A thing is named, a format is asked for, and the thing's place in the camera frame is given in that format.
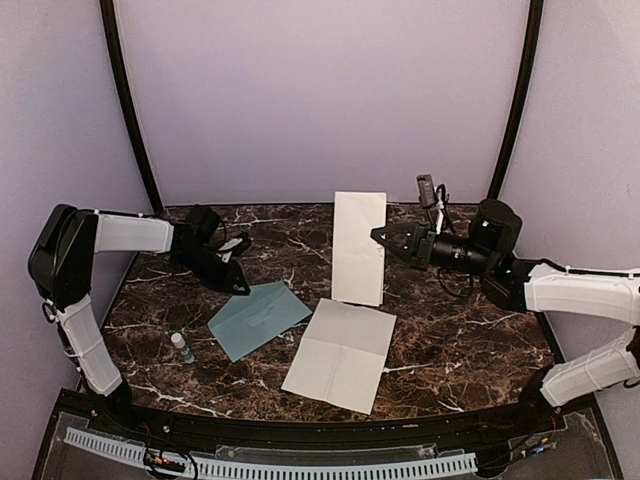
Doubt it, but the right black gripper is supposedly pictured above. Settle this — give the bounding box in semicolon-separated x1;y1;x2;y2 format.
372;220;497;277

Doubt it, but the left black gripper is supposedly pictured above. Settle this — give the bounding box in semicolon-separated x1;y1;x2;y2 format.
173;244;250;295

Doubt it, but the light blue envelope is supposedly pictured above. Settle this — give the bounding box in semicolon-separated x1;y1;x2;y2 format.
208;281;311;362

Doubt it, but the white letter paper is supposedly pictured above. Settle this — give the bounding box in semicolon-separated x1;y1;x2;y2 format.
331;192;387;307

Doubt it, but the white paper sheet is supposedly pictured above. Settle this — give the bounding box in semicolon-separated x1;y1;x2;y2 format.
282;299;396;415

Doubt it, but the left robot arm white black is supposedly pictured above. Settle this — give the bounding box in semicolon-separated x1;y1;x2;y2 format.
28;204;251;436

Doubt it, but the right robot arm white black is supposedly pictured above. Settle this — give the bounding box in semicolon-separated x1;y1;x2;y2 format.
371;199;639;434

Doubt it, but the small glue stick bottle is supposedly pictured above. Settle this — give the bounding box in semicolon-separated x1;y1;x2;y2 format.
171;332;195;364

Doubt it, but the black front table rail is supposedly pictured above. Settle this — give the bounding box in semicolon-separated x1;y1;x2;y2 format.
76;399;552;451

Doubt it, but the white slotted cable duct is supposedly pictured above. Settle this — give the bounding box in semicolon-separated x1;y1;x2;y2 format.
64;427;478;480

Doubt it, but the right black frame post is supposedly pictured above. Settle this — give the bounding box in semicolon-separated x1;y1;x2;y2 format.
487;0;544;199

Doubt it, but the black frame post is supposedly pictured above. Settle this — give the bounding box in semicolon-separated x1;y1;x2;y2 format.
99;0;164;214
487;0;544;199

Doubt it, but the left black frame post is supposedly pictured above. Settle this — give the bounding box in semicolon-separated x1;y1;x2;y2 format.
99;0;164;214

